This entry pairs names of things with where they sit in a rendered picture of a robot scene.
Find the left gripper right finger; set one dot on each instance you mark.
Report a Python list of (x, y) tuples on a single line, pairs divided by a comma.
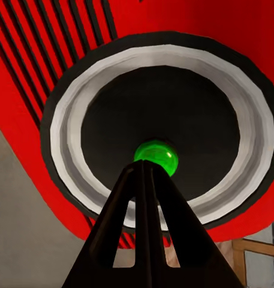
[(201, 263)]

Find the door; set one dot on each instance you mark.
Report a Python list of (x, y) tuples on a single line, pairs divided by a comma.
[(253, 257)]

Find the radio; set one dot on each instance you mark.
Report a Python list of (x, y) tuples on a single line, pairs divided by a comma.
[(88, 87)]

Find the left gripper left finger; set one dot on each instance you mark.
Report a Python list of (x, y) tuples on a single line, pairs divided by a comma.
[(93, 267)]

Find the coffee table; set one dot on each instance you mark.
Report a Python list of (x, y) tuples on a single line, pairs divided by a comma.
[(36, 249)]

